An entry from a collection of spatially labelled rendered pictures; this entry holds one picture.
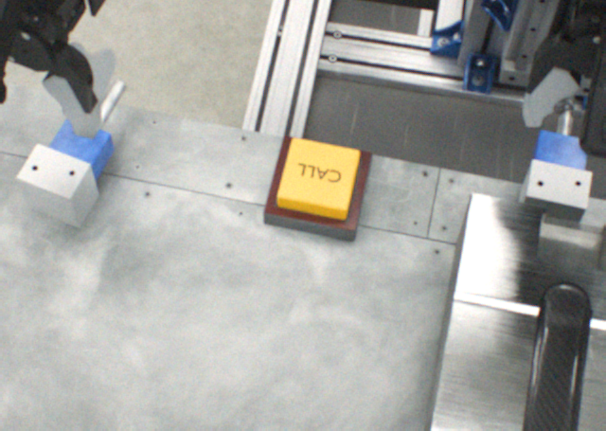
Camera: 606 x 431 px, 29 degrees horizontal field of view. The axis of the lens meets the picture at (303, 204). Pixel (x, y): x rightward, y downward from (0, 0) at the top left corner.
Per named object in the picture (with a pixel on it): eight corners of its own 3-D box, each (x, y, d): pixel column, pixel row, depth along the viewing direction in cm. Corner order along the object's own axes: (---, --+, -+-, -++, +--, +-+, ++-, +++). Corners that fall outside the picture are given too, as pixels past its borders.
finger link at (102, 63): (151, 95, 90) (103, 13, 83) (115, 154, 88) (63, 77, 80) (118, 89, 92) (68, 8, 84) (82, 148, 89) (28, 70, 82)
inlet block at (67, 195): (99, 91, 105) (91, 57, 100) (149, 110, 104) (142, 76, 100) (27, 207, 99) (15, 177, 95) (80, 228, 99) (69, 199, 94)
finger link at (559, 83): (540, 77, 93) (604, 17, 85) (529, 138, 90) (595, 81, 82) (506, 62, 92) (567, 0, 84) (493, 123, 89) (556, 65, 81)
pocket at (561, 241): (534, 227, 94) (543, 206, 90) (599, 241, 93) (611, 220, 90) (526, 278, 92) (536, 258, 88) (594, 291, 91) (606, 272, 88)
